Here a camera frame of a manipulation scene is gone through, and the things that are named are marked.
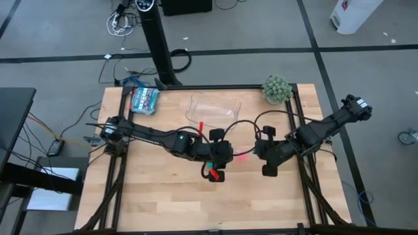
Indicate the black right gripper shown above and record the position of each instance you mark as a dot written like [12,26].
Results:
[274,151]

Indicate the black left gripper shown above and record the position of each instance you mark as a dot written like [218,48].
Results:
[218,153]

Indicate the pink bandage roll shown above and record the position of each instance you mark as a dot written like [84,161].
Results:
[242,158]

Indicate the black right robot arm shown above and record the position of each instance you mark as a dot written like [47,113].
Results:
[330,125]

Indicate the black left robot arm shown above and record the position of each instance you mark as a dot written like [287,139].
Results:
[147,134]

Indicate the clear plastic container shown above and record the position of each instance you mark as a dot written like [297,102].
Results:
[212,111]

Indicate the green potted plant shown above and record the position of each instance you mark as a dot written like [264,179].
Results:
[276,89]

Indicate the teal packaged box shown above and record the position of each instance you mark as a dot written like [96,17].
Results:
[143,100]

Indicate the black tower fan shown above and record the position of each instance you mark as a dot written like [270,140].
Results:
[158,42]

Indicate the grey caster wheel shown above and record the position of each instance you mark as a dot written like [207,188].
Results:
[406,137]

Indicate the black cabinet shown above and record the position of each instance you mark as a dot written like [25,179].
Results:
[186,6]

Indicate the white floor appliance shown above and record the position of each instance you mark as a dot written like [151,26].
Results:
[354,14]

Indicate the black power adapter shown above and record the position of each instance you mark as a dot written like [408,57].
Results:
[55,148]

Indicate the white shelf panel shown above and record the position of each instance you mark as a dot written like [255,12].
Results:
[52,189]

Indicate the black desk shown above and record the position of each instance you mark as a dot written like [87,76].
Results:
[14,111]

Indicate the black aluminium rig frame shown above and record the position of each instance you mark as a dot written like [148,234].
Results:
[228,87]

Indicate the black shelf frame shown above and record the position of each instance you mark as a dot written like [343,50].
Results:
[39,179]

